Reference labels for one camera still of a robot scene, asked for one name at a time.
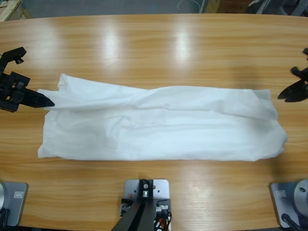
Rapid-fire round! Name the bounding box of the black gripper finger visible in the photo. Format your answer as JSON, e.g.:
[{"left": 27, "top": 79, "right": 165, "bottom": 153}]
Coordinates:
[
  {"left": 277, "top": 80, "right": 308, "bottom": 99},
  {"left": 18, "top": 96, "right": 53, "bottom": 109},
  {"left": 284, "top": 89, "right": 308, "bottom": 103},
  {"left": 21, "top": 87, "right": 56, "bottom": 107}
]

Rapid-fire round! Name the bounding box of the black base cable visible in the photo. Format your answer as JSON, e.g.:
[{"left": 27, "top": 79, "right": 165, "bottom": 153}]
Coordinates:
[
  {"left": 0, "top": 208, "right": 12, "bottom": 227},
  {"left": 281, "top": 213, "right": 301, "bottom": 231}
]

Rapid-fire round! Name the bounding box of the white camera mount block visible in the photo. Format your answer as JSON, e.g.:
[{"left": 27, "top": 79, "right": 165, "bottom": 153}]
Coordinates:
[{"left": 120, "top": 178, "right": 173, "bottom": 231}]

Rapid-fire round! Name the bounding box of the grey metal frame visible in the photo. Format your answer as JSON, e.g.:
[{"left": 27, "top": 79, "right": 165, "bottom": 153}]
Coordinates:
[{"left": 255, "top": 0, "right": 308, "bottom": 17}]

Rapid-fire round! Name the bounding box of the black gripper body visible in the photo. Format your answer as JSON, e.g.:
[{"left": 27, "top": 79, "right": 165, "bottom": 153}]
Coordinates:
[
  {"left": 0, "top": 71, "right": 31, "bottom": 114},
  {"left": 291, "top": 66, "right": 308, "bottom": 82}
]

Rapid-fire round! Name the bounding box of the black orange cable tangle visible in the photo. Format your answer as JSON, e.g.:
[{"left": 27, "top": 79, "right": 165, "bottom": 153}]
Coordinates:
[{"left": 154, "top": 211, "right": 173, "bottom": 231}]

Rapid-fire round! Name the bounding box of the white t-shirt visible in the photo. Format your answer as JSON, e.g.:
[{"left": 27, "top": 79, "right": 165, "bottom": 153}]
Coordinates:
[{"left": 37, "top": 73, "right": 289, "bottom": 162}]

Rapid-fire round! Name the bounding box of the thin white wire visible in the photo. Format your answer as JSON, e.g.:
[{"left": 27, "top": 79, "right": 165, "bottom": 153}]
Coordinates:
[{"left": 177, "top": 0, "right": 201, "bottom": 12}]

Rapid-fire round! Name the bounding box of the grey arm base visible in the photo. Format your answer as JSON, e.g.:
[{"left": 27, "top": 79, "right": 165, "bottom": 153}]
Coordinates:
[
  {"left": 0, "top": 181, "right": 29, "bottom": 227},
  {"left": 269, "top": 178, "right": 308, "bottom": 228}
]

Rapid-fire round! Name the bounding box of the dark brown camera post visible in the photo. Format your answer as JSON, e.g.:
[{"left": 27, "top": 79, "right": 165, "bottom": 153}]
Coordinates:
[{"left": 113, "top": 179, "right": 155, "bottom": 231}]

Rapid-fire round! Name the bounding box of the brown cardboard box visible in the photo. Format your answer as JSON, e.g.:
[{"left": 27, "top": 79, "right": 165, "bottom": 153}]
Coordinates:
[{"left": 208, "top": 0, "right": 253, "bottom": 13}]

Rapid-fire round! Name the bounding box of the light wooden pallet stack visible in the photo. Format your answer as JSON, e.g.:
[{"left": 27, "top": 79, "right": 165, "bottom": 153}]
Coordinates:
[{"left": 0, "top": 0, "right": 32, "bottom": 22}]

